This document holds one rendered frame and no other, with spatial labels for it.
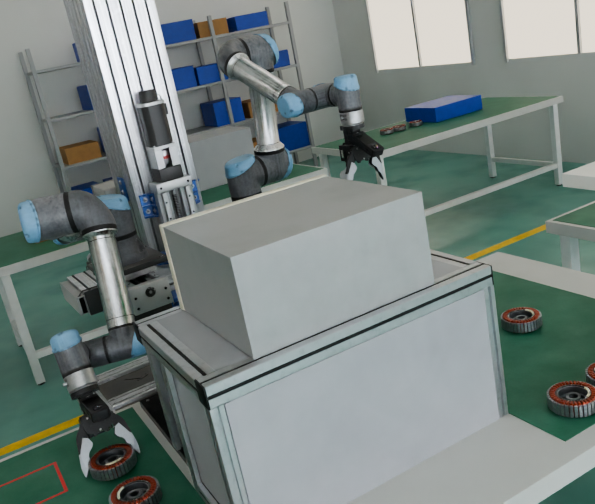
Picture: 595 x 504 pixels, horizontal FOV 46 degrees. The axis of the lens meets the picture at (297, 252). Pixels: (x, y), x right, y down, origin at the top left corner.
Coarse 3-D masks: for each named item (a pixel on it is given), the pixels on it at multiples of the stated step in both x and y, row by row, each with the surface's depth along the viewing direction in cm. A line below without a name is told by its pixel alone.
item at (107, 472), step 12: (120, 444) 174; (96, 456) 170; (108, 456) 172; (120, 456) 172; (132, 456) 168; (96, 468) 165; (108, 468) 165; (120, 468) 165; (132, 468) 168; (108, 480) 165
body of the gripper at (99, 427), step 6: (96, 384) 175; (78, 390) 172; (84, 390) 172; (90, 390) 173; (96, 390) 178; (72, 396) 173; (78, 396) 174; (84, 396) 174; (84, 414) 176; (78, 420) 177; (84, 420) 170; (90, 420) 171; (108, 420) 172; (84, 426) 170; (90, 426) 170; (96, 426) 171; (102, 426) 171; (108, 426) 172; (90, 432) 170; (96, 432) 170; (102, 432) 177; (90, 438) 175
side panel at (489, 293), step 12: (492, 288) 151; (492, 300) 152; (492, 312) 153; (492, 324) 154; (492, 336) 154; (492, 348) 154; (492, 360) 155; (504, 384) 158; (504, 396) 159; (504, 408) 160
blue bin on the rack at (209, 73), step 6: (198, 66) 823; (204, 66) 792; (210, 66) 795; (216, 66) 798; (198, 72) 790; (204, 72) 793; (210, 72) 796; (216, 72) 800; (198, 78) 792; (204, 78) 795; (210, 78) 798; (216, 78) 801; (228, 78) 808; (198, 84) 797; (204, 84) 796
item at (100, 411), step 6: (90, 396) 173; (96, 396) 172; (84, 402) 170; (90, 402) 169; (96, 402) 169; (102, 402) 168; (84, 408) 168; (90, 408) 166; (96, 408) 165; (102, 408) 165; (108, 408) 165; (90, 414) 164; (96, 414) 164; (102, 414) 164; (108, 414) 165; (96, 420) 164; (102, 420) 165
